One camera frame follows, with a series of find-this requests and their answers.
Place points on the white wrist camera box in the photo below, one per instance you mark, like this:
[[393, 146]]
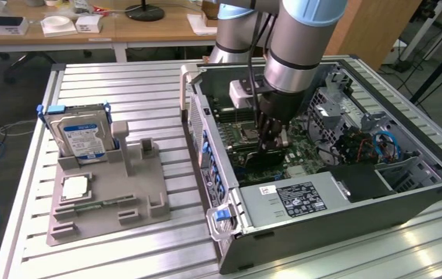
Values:
[[242, 93]]

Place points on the CPU socket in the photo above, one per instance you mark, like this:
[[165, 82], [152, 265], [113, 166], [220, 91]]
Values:
[[249, 133]]

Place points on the wooden cabinet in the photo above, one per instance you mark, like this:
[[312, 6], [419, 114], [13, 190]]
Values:
[[372, 29]]

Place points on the socket locking lever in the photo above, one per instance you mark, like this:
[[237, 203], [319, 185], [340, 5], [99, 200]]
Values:
[[237, 116]]

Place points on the brown cardboard box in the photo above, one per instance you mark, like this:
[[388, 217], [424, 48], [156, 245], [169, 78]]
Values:
[[209, 8]]

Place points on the gray parts rack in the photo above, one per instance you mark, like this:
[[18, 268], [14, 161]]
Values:
[[105, 180]]

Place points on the white floor box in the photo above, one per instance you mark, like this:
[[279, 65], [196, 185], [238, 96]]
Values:
[[395, 52]]

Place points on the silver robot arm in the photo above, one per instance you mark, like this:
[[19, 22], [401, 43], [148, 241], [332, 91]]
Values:
[[299, 37]]

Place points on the graphics card with metal bracket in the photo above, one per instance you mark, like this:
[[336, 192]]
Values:
[[264, 161]]

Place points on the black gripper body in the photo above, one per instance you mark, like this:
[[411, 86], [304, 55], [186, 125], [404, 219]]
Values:
[[284, 106]]

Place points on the black lamp base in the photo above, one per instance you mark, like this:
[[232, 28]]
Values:
[[145, 13]]

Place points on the blue case latch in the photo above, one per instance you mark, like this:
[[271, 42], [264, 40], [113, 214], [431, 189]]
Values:
[[221, 215]]

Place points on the wooden desk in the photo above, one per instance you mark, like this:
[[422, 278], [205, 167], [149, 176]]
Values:
[[23, 39]]

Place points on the black office chair base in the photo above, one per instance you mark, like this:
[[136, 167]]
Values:
[[23, 59]]

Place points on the green motherboard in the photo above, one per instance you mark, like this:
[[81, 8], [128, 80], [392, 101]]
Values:
[[303, 145]]

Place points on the green RAM stick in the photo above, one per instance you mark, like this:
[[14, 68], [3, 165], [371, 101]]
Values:
[[89, 207]]

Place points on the silver CPU chip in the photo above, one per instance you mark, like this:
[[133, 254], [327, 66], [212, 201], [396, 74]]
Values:
[[75, 187]]

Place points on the gray power supply unit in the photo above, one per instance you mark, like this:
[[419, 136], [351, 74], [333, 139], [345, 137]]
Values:
[[260, 209]]

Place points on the white box with round insert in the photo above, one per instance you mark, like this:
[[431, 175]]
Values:
[[58, 27]]

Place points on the RAM stick with white label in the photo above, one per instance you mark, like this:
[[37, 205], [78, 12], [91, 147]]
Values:
[[245, 148]]

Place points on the white paper stack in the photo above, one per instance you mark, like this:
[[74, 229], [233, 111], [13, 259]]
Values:
[[202, 27]]

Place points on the white box with black top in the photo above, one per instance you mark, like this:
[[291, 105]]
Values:
[[10, 29]]

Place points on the open dark PC case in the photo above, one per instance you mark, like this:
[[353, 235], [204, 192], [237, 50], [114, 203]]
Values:
[[323, 238]]

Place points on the small white labelled box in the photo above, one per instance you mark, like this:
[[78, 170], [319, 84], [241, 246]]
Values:
[[89, 24]]

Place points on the hard disk in blue bracket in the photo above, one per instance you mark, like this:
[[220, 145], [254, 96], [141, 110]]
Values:
[[83, 136]]

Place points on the perforated metal disk bay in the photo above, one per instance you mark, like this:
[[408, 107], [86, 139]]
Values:
[[329, 116]]

